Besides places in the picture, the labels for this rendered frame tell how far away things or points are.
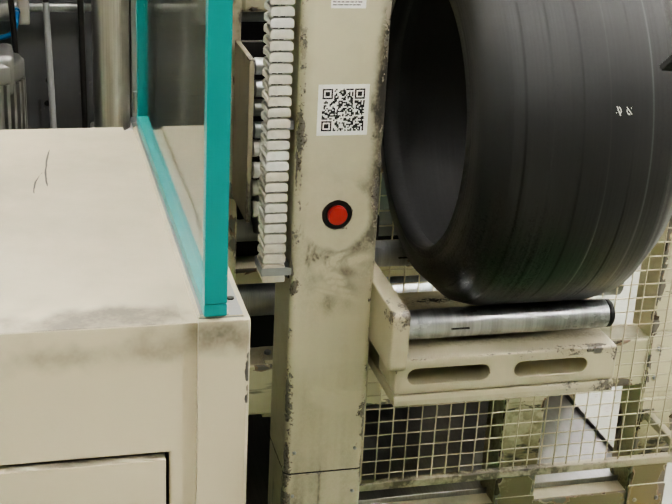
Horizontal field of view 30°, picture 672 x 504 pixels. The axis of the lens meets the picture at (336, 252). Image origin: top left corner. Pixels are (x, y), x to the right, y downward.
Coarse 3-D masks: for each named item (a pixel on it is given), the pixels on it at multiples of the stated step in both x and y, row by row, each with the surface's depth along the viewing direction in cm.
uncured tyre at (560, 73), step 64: (448, 0) 212; (512, 0) 166; (576, 0) 167; (640, 0) 169; (448, 64) 219; (512, 64) 164; (576, 64) 165; (640, 64) 167; (384, 128) 211; (448, 128) 221; (512, 128) 165; (576, 128) 165; (640, 128) 168; (448, 192) 219; (512, 192) 167; (576, 192) 168; (640, 192) 171; (448, 256) 183; (512, 256) 174; (576, 256) 176; (640, 256) 180
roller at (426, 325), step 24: (432, 312) 188; (456, 312) 188; (480, 312) 189; (504, 312) 190; (528, 312) 191; (552, 312) 192; (576, 312) 193; (600, 312) 193; (432, 336) 188; (456, 336) 189
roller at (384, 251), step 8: (384, 240) 214; (392, 240) 214; (376, 248) 212; (384, 248) 212; (392, 248) 213; (400, 248) 213; (376, 256) 212; (384, 256) 212; (392, 256) 212; (400, 256) 213; (384, 264) 213; (392, 264) 214; (400, 264) 214; (408, 264) 215
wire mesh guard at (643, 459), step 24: (648, 264) 251; (432, 288) 241; (624, 312) 254; (648, 336) 258; (384, 408) 249; (408, 408) 250; (552, 408) 259; (408, 432) 253; (552, 432) 261; (432, 456) 256; (624, 456) 269; (648, 456) 269; (360, 480) 254; (384, 480) 255; (408, 480) 256; (432, 480) 257; (456, 480) 259
